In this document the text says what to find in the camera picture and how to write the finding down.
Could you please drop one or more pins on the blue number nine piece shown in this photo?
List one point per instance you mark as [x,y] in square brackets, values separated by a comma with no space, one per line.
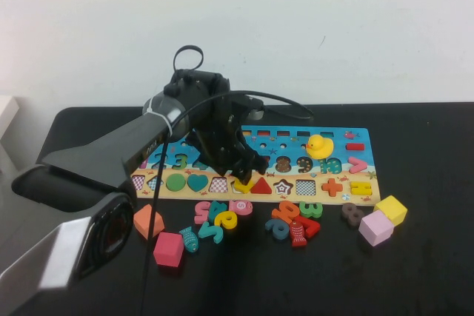
[278,232]

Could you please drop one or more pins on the orange wooden cube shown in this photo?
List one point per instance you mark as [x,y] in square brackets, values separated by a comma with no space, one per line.
[142,221]

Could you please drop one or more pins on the red minus sign piece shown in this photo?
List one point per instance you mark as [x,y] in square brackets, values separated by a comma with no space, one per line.
[355,146]

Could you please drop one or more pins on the teal wooden fish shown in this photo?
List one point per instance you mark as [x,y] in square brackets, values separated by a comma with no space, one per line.
[189,240]

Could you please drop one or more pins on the pink wooden fish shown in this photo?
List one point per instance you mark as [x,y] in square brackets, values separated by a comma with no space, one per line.
[241,206]

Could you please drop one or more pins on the white side furniture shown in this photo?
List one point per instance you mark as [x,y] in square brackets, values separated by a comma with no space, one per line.
[7,109]

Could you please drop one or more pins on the red triangle piece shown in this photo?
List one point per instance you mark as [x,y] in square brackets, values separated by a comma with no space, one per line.
[263,187]

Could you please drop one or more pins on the yellow number six piece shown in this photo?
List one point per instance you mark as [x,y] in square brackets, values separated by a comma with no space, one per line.
[229,220]

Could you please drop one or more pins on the pink number five piece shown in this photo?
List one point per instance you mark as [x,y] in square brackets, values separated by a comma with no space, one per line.
[201,214]

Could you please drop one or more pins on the pink greater-than sign piece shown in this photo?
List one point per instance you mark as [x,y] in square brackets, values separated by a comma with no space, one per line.
[356,165]

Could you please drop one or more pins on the yellow rubber duck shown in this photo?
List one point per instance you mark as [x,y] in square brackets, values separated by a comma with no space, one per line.
[320,147]

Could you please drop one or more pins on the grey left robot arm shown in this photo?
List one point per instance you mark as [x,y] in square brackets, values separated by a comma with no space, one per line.
[81,171]

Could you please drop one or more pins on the yellow pentagon piece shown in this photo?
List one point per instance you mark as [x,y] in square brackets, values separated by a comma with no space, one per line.
[242,186]

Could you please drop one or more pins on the brown number eight piece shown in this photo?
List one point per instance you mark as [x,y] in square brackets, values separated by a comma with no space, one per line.
[352,214]

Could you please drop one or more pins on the lilac wooden cube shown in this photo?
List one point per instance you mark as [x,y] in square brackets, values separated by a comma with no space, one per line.
[374,228]

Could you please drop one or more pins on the teal number four piece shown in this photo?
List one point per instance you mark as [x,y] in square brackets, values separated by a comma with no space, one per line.
[216,210]

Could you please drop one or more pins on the orange plus sign piece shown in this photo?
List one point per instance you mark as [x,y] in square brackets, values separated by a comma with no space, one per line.
[332,187]

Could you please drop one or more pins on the red number seven piece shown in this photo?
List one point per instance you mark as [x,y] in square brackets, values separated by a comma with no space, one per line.
[313,227]

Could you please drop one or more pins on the green circle piece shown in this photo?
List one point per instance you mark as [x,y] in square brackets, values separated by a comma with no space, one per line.
[175,182]

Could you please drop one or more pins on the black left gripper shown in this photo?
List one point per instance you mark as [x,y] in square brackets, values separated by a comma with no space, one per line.
[218,138]

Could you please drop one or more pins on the teal number two piece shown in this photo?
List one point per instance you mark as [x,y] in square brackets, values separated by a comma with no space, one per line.
[215,234]

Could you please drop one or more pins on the orange number four piece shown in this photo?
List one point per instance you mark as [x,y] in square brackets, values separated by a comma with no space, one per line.
[286,211]

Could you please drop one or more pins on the yellow equals sign piece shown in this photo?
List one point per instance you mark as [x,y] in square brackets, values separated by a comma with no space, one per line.
[360,188]

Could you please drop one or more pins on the teal heart piece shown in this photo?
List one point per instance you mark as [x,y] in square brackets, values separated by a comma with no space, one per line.
[197,182]

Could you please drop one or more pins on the yellow wooden cube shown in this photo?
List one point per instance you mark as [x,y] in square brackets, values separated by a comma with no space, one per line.
[392,209]

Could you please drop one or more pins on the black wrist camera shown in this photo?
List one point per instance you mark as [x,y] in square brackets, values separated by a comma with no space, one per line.
[255,108]

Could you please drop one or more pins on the green number three piece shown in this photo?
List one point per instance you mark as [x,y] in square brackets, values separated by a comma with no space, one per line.
[313,209]

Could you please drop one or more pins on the red wooden fish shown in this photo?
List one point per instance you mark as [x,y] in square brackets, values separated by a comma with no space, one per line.
[298,234]

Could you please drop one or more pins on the magenta wooden cube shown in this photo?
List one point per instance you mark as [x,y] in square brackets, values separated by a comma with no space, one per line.
[168,250]

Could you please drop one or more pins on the white zip tie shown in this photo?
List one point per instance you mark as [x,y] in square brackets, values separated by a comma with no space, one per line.
[159,114]

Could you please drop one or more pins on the colourful number puzzle board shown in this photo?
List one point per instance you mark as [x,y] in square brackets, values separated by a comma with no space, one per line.
[296,168]

